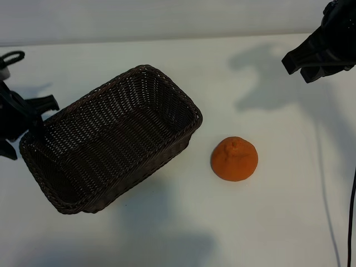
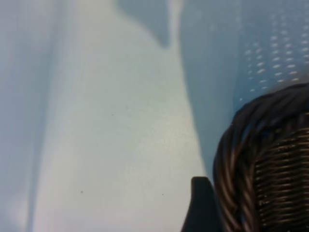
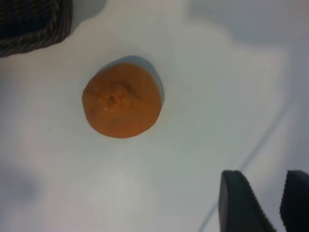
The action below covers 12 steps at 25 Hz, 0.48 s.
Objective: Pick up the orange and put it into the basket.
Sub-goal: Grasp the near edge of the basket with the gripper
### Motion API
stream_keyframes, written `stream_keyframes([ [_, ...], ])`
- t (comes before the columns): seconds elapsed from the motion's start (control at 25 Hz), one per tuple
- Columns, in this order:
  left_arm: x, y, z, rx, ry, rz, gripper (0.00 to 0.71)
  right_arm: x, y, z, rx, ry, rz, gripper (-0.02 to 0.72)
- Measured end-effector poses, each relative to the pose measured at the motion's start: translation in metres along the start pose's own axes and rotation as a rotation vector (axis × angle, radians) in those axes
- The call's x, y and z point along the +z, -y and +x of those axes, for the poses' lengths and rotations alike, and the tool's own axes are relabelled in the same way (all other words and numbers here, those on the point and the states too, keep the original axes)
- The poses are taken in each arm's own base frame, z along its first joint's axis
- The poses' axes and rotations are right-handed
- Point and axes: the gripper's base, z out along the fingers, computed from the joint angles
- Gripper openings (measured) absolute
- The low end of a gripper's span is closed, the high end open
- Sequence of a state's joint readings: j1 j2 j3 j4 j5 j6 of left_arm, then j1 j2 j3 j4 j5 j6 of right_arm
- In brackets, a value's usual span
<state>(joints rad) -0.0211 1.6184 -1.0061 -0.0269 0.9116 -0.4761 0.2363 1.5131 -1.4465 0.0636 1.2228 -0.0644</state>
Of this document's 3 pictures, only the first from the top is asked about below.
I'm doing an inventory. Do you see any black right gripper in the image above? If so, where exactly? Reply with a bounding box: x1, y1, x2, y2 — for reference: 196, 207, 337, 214
281, 0, 356, 84

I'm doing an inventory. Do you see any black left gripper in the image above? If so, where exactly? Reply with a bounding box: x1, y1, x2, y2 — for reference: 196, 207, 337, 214
0, 80, 61, 161

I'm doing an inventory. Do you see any dark brown wicker basket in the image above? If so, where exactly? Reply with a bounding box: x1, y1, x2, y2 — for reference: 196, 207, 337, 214
18, 64, 204, 215

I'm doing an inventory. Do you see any orange citrus fruit with knob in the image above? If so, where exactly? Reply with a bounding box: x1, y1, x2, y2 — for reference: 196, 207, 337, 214
210, 136, 259, 182

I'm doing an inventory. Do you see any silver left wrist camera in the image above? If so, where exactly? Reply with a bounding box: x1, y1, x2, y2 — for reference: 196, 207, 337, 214
0, 65, 12, 82

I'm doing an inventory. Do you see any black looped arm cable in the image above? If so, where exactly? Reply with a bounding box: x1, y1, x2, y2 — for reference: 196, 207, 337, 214
0, 50, 26, 72

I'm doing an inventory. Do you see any long black cable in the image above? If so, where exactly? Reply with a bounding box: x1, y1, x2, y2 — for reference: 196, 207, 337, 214
345, 166, 356, 267

